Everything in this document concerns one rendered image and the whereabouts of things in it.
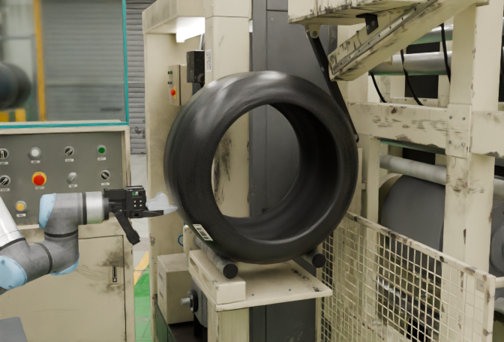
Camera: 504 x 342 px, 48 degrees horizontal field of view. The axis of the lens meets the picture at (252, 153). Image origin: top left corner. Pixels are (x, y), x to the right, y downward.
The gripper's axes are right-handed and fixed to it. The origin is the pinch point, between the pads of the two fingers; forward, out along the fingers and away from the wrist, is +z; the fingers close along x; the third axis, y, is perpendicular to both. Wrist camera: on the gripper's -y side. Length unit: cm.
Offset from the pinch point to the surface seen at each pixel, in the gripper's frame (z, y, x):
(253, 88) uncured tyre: 20.3, 35.7, -11.0
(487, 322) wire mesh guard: 61, -16, -61
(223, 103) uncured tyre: 11.8, 31.5, -10.7
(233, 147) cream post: 26.1, 14.5, 26.2
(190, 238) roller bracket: 10.0, -15.9, 23.2
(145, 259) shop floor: 31, -110, 283
